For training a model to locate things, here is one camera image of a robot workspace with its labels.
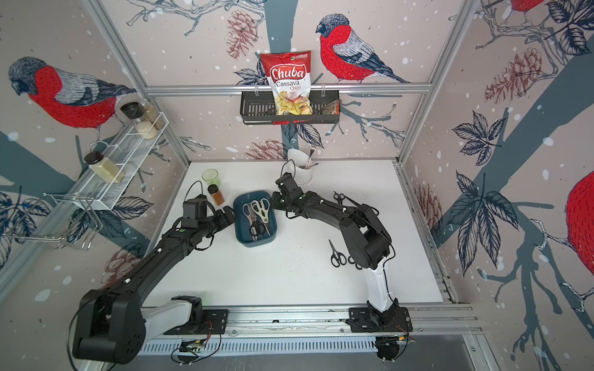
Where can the green glass cup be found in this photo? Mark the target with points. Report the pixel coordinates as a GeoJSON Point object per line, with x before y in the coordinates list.
{"type": "Point", "coordinates": [211, 177]}

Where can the black wire wall basket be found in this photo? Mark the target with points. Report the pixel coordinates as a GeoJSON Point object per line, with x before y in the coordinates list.
{"type": "Point", "coordinates": [259, 109]}

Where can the small black scissors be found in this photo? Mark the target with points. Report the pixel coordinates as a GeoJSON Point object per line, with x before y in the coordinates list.
{"type": "Point", "coordinates": [339, 198]}
{"type": "Point", "coordinates": [351, 261]}
{"type": "Point", "coordinates": [337, 259]}

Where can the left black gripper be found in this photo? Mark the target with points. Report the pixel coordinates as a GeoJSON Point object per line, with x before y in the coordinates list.
{"type": "Point", "coordinates": [223, 219]}

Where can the white utensil holder cup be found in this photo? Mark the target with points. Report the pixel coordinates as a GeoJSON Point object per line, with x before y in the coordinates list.
{"type": "Point", "coordinates": [297, 158]}

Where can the black blue-handled scissors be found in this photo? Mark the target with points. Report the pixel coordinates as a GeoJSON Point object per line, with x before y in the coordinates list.
{"type": "Point", "coordinates": [252, 221]}

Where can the yellow spice jar brown lid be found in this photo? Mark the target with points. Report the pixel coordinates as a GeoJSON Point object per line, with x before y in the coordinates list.
{"type": "Point", "coordinates": [104, 168]}

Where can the small black scissors back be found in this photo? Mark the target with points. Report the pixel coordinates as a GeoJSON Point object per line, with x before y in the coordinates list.
{"type": "Point", "coordinates": [339, 198]}

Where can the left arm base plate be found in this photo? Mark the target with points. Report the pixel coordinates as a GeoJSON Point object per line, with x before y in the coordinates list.
{"type": "Point", "coordinates": [213, 321]}

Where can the long black scissors back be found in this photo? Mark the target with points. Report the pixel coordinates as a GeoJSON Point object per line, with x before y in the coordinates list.
{"type": "Point", "coordinates": [376, 211]}

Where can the small circuit board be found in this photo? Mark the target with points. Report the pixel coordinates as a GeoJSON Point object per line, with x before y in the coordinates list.
{"type": "Point", "coordinates": [192, 346]}

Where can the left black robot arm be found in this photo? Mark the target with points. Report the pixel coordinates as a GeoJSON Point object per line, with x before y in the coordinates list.
{"type": "Point", "coordinates": [111, 324]}

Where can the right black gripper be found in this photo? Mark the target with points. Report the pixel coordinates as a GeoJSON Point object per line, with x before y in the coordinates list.
{"type": "Point", "coordinates": [274, 198]}

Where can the teal plastic storage box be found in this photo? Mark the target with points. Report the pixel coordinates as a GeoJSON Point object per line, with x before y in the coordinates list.
{"type": "Point", "coordinates": [241, 224]}

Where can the black lid spice jar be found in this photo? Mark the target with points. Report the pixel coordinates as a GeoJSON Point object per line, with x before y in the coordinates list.
{"type": "Point", "coordinates": [143, 126]}

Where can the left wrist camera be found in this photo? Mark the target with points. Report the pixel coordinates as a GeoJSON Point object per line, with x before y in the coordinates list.
{"type": "Point", "coordinates": [196, 208]}

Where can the red cassava chips bag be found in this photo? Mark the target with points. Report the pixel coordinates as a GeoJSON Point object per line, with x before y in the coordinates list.
{"type": "Point", "coordinates": [288, 74]}

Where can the white wire wall shelf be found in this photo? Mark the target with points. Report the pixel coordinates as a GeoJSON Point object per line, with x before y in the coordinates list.
{"type": "Point", "coordinates": [128, 151]}

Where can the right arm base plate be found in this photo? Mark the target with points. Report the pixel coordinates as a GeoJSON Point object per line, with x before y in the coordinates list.
{"type": "Point", "coordinates": [369, 320]}

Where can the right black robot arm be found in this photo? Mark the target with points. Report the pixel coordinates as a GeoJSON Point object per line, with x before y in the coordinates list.
{"type": "Point", "coordinates": [366, 238]}

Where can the utensils in cup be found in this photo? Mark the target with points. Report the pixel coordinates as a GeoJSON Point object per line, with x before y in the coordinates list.
{"type": "Point", "coordinates": [308, 163]}

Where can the orange spice bottle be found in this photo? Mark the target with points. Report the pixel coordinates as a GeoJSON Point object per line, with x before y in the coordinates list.
{"type": "Point", "coordinates": [215, 193]}

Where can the clear spice jar back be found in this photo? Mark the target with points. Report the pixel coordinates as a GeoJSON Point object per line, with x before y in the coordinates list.
{"type": "Point", "coordinates": [152, 113]}

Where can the metal wire rack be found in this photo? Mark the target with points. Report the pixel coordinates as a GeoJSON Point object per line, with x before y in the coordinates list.
{"type": "Point", "coordinates": [55, 221]}

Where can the cream kitchen scissors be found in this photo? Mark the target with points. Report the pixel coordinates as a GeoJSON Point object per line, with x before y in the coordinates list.
{"type": "Point", "coordinates": [261, 209]}

